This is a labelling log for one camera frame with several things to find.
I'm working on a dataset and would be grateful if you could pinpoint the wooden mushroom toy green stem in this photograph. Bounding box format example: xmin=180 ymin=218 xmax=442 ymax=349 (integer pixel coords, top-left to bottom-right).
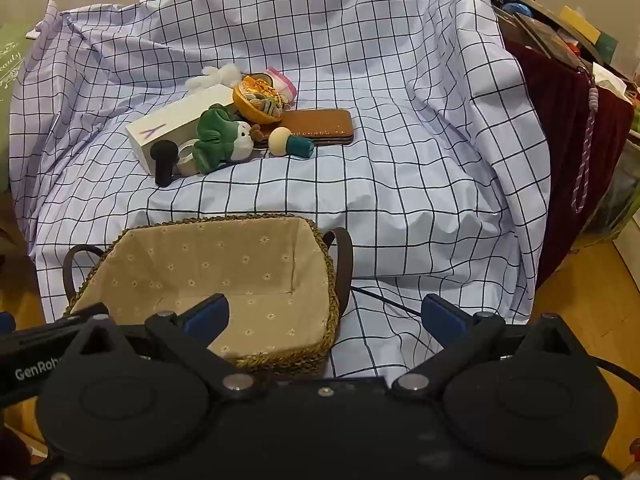
xmin=268 ymin=127 xmax=315 ymax=159

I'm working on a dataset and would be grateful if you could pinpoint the white tissue box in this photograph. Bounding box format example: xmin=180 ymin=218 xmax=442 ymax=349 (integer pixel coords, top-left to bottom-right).
xmin=592 ymin=62 xmax=631 ymax=97

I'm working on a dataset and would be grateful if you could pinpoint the green pillow with script print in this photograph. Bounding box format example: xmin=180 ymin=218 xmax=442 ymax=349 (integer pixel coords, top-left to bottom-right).
xmin=0 ymin=22 xmax=48 ymax=191

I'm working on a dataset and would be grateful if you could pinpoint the white cardboard box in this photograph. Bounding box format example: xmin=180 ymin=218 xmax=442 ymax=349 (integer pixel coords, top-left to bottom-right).
xmin=126 ymin=83 xmax=238 ymax=177

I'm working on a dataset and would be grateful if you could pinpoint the yellow box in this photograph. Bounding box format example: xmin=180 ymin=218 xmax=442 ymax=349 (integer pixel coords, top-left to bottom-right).
xmin=557 ymin=6 xmax=602 ymax=43

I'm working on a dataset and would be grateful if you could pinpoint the purple beaded strap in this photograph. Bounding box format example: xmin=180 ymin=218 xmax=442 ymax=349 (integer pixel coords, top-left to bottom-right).
xmin=571 ymin=87 xmax=599 ymax=213

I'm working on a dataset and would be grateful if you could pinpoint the black handle-shaped object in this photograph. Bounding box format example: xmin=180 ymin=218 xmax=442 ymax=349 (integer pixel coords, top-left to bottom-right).
xmin=152 ymin=141 xmax=179 ymax=187

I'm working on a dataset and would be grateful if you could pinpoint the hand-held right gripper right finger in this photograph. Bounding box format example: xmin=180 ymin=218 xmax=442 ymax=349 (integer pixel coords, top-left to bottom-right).
xmin=391 ymin=294 xmax=589 ymax=402

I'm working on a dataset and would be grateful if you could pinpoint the brown leather case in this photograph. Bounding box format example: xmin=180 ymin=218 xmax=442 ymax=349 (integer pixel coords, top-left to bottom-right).
xmin=252 ymin=108 xmax=355 ymax=148

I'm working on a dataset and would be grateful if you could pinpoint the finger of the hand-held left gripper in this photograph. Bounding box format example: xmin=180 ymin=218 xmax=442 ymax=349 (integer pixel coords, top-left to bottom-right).
xmin=0 ymin=302 xmax=109 ymax=341

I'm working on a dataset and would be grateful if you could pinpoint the woven basket with fabric lining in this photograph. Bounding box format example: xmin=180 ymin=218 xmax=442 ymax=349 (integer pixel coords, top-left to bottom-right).
xmin=62 ymin=215 xmax=355 ymax=376

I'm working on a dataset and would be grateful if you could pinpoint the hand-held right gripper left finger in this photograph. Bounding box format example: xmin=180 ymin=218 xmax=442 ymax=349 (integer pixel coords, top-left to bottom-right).
xmin=64 ymin=294 xmax=262 ymax=402

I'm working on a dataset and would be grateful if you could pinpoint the white cloth roll pink edge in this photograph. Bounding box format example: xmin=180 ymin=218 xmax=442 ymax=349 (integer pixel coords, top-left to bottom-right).
xmin=264 ymin=66 xmax=298 ymax=106

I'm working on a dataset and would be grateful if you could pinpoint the green plush toy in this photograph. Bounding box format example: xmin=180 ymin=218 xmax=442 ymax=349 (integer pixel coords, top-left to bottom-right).
xmin=192 ymin=103 xmax=257 ymax=175

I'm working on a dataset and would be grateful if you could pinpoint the checked white bed sheet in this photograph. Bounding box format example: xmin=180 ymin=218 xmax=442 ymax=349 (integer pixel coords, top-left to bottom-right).
xmin=10 ymin=0 xmax=557 ymax=382

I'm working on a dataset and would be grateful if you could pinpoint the orange patterned pouch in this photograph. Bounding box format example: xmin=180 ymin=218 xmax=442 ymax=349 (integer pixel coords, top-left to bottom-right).
xmin=231 ymin=74 xmax=286 ymax=125

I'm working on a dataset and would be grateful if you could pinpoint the dark red velvet cloth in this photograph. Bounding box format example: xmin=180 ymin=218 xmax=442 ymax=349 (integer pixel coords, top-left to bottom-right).
xmin=505 ymin=42 xmax=636 ymax=291

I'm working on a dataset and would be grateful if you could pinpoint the white plush bear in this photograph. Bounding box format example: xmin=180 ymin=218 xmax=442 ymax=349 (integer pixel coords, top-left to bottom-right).
xmin=185 ymin=62 xmax=244 ymax=95

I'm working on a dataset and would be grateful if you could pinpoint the beige tape roll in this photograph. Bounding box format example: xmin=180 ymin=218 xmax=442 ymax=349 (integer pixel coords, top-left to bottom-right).
xmin=176 ymin=144 xmax=201 ymax=177

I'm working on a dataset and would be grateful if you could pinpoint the black cable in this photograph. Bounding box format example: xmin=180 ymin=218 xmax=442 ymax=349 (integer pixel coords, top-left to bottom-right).
xmin=350 ymin=287 xmax=424 ymax=317

